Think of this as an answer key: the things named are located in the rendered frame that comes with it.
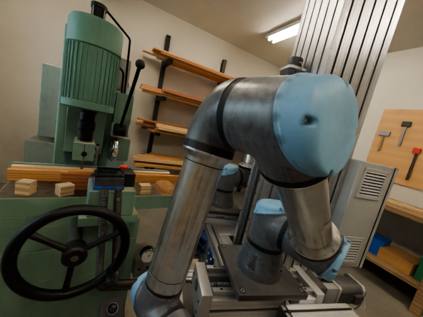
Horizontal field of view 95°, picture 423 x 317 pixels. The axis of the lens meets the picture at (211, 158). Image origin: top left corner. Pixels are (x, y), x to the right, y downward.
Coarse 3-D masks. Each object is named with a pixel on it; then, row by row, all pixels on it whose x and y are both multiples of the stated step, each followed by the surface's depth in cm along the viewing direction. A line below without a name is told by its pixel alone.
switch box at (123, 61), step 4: (124, 60) 101; (120, 64) 101; (124, 64) 102; (128, 64) 103; (124, 68) 102; (128, 68) 103; (120, 72) 102; (124, 72) 102; (128, 72) 104; (120, 76) 102; (128, 76) 104; (120, 80) 102; (124, 80) 103; (128, 80) 105; (120, 84) 103; (124, 84) 104; (120, 88) 103
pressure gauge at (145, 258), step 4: (144, 248) 80; (148, 248) 80; (152, 248) 81; (140, 252) 80; (144, 252) 79; (148, 252) 80; (152, 252) 81; (140, 256) 79; (144, 256) 80; (152, 256) 82; (144, 260) 80; (148, 260) 81
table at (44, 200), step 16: (0, 192) 59; (48, 192) 66; (80, 192) 70; (0, 208) 57; (16, 208) 59; (32, 208) 61; (48, 208) 63; (144, 208) 81; (80, 224) 61; (96, 224) 63
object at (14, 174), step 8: (8, 168) 68; (8, 176) 68; (16, 176) 69; (24, 176) 70; (32, 176) 71; (40, 176) 72; (48, 176) 74; (56, 176) 75; (136, 176) 91; (144, 176) 94; (152, 176) 96; (160, 176) 98; (168, 176) 100; (176, 176) 103
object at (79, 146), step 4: (76, 136) 82; (76, 140) 75; (80, 140) 77; (76, 144) 72; (80, 144) 73; (84, 144) 74; (88, 144) 74; (92, 144) 75; (76, 148) 73; (80, 148) 73; (84, 148) 74; (88, 148) 75; (92, 148) 76; (72, 152) 73; (76, 152) 73; (80, 152) 74; (88, 152) 75; (92, 152) 76; (72, 156) 73; (76, 156) 73; (80, 156) 74; (88, 156) 75; (92, 156) 76; (80, 160) 78; (84, 160) 75; (88, 160) 76; (92, 160) 77
